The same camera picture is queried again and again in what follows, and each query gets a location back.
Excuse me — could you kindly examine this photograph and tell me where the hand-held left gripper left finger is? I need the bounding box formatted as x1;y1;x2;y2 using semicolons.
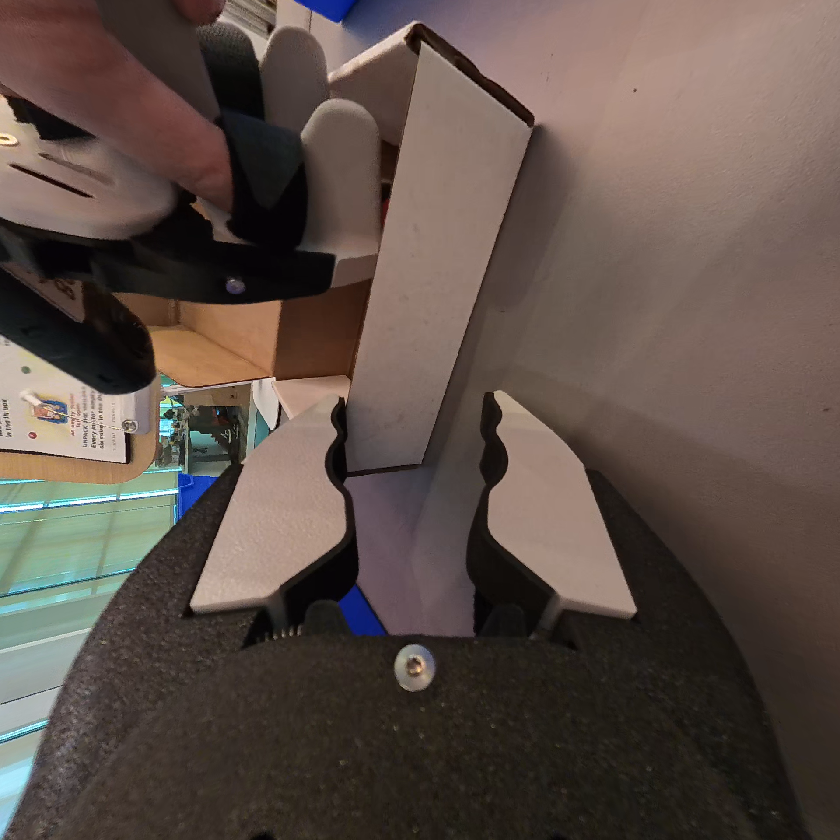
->
189;395;360;634

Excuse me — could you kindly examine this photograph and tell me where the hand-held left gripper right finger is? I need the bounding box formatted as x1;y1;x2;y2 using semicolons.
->
466;391;639;636

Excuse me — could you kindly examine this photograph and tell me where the white cardboard box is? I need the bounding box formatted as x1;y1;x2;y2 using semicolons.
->
117;21;534;475

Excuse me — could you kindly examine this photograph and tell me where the person's right hand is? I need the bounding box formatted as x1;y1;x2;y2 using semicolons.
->
0;0;236;211

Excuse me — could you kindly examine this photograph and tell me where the blue plastic bin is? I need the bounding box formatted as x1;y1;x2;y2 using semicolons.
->
176;471;389;639
295;0;363;25

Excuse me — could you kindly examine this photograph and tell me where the instruction sheet on stand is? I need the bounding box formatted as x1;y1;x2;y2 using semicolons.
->
0;341;163;487

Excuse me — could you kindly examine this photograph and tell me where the printed instruction sheet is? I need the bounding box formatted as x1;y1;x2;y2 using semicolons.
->
0;338;143;455

